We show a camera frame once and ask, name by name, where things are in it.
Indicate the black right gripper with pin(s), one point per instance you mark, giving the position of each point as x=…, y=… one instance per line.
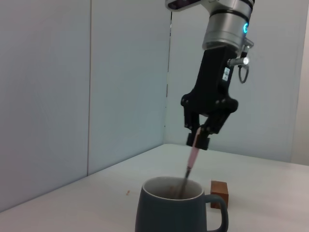
x=212, y=79

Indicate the dark grey ceramic mug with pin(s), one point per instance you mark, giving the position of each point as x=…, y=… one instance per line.
x=164, y=215

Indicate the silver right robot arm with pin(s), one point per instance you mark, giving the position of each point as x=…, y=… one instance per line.
x=224, y=29

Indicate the light brown wooden block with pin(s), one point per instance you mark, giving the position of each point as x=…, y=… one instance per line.
x=219, y=189

